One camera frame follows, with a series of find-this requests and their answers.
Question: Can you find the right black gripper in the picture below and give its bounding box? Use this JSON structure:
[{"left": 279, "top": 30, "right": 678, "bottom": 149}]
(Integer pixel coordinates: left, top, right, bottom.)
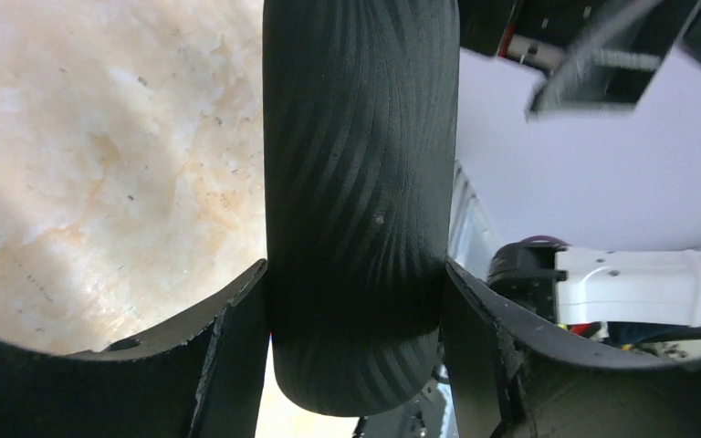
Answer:
[{"left": 458, "top": 0, "right": 701, "bottom": 116}]

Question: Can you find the black glasses case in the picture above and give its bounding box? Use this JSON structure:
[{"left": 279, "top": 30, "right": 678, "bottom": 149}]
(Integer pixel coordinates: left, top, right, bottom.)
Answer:
[{"left": 262, "top": 1, "right": 459, "bottom": 417}]

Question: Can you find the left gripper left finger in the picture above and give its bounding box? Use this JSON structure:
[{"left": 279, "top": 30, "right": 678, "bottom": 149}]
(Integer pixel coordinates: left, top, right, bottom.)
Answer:
[{"left": 0, "top": 260, "right": 269, "bottom": 437}]

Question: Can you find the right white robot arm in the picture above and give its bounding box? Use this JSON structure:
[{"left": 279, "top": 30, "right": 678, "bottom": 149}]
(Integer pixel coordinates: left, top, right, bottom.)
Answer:
[{"left": 450, "top": 1, "right": 701, "bottom": 343}]

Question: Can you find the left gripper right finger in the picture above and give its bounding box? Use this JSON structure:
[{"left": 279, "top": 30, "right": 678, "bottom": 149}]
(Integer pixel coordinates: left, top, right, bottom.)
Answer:
[{"left": 441, "top": 261, "right": 701, "bottom": 437}]

